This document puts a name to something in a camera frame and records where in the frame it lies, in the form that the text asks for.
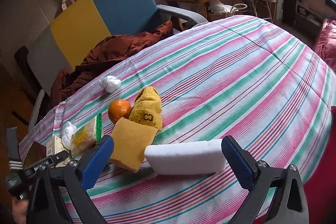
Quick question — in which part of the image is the yellow knitted sock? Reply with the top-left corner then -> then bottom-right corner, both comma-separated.
128,86 -> 163,131

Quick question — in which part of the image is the striped pink green bedsheet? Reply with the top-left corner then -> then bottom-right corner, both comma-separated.
20,15 -> 335,223

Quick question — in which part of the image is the rice cracker snack packet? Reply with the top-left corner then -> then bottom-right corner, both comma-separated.
71,113 -> 104,157

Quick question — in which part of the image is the rust brown quilted jacket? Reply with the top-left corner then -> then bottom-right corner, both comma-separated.
50,20 -> 173,107

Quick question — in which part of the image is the person's left hand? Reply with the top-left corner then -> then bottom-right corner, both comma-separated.
12,197 -> 29,224

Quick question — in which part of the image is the yellow sponge block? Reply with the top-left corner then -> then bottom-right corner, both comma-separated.
109,118 -> 158,173

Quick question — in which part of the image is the crumpled white tissue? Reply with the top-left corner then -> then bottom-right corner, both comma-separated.
99,75 -> 121,93

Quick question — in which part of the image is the crumpled white plastic wrap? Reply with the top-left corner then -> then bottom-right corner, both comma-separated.
60,121 -> 77,150

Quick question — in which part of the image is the grey yellow blue chair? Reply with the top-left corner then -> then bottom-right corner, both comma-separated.
14,0 -> 206,132

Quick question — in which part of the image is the white cream carton box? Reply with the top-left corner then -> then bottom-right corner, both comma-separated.
46,136 -> 65,156

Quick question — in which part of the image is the white foam block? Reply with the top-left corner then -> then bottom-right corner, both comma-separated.
144,139 -> 227,176

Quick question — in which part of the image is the orange tangerine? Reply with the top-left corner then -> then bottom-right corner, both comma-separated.
108,99 -> 132,124

